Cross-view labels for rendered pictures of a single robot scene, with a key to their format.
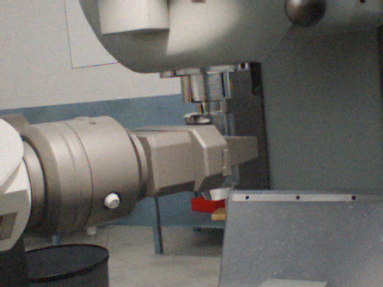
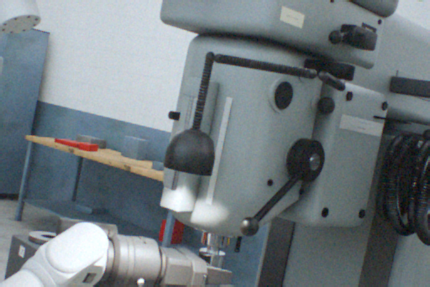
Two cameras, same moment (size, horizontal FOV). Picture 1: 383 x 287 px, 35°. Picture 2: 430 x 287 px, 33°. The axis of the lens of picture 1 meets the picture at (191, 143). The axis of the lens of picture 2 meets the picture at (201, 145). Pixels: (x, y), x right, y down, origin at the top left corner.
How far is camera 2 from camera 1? 0.72 m
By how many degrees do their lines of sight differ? 13
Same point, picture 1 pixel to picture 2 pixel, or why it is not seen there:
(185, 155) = (185, 272)
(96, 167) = (137, 265)
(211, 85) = (215, 239)
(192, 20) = (204, 211)
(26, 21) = not seen: hidden behind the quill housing
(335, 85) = (337, 249)
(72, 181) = (124, 268)
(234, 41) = (222, 226)
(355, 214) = not seen: outside the picture
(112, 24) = (165, 203)
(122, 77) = not seen: hidden behind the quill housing
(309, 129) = (314, 272)
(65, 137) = (128, 247)
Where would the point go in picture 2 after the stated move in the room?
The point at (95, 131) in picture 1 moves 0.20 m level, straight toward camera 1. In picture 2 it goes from (144, 247) to (119, 273)
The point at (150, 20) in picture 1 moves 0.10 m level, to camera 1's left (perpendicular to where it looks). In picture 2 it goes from (182, 207) to (123, 194)
